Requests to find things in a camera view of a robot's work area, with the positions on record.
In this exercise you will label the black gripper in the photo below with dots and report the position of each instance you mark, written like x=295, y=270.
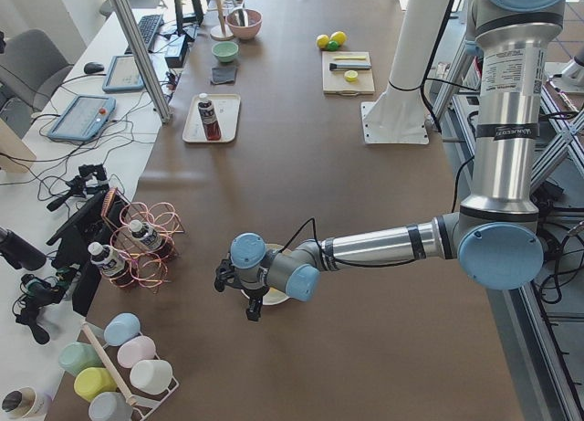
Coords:
x=255, y=295

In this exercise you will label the white round plate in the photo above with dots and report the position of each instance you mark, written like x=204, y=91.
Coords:
x=274, y=296

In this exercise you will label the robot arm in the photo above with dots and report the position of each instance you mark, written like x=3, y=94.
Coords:
x=493, y=232

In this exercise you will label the dark tea bottle on tray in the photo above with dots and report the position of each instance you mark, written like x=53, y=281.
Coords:
x=207, y=114

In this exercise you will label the cream rabbit tray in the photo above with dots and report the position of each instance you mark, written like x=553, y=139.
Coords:
x=226, y=108

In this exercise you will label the tea bottle in rack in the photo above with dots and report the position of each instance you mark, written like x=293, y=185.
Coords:
x=149, y=238
x=111, y=264

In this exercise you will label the pink cup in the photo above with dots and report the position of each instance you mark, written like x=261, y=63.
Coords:
x=135, y=350

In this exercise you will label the white cup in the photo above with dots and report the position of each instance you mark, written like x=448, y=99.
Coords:
x=151, y=376

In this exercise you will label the blue cup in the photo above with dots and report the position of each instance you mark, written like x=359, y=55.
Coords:
x=122, y=328

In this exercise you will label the grey cup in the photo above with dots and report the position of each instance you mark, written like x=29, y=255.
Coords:
x=110, y=406

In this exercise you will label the yellow cup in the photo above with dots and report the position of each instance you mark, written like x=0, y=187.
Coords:
x=93, y=381

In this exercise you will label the green cup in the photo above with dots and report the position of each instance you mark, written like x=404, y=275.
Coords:
x=78, y=356

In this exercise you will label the dark grey folded cloth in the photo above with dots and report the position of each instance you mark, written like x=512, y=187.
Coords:
x=223, y=75

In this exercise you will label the blue teach pendant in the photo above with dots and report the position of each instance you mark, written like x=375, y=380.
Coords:
x=83, y=119
x=122, y=75

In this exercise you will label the mint green bowl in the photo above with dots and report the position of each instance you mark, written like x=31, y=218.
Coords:
x=225, y=51

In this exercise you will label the half lemon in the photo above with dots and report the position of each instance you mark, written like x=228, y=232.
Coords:
x=351, y=75

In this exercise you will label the paper cup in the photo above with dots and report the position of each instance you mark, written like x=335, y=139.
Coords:
x=25, y=403

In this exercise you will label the wooden cutting board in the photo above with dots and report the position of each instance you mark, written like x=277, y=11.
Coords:
x=334, y=83

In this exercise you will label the yellow plastic knife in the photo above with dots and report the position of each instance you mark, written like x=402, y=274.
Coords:
x=350, y=57

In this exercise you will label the round wooden stand base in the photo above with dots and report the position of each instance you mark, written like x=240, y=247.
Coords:
x=221, y=33

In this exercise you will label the green lime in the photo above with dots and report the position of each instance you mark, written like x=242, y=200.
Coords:
x=332, y=46

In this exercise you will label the yellow lemon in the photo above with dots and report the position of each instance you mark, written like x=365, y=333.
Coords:
x=339, y=37
x=322, y=41

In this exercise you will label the black computer mouse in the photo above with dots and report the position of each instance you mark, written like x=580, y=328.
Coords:
x=93, y=68

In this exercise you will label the pink bowl with ice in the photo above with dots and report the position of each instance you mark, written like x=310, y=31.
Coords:
x=250, y=31

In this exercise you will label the metal ice scoop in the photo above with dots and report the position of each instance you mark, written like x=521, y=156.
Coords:
x=240, y=17

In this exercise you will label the black keyboard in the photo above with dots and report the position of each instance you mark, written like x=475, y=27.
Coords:
x=148, y=27

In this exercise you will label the grey office chair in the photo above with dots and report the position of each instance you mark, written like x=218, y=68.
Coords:
x=32, y=68

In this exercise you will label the copper wire bottle rack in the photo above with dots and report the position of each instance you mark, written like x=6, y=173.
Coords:
x=148, y=271

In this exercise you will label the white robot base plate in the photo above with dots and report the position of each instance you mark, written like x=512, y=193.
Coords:
x=401, y=126

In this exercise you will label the aluminium frame post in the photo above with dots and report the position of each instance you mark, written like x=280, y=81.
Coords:
x=142, y=58

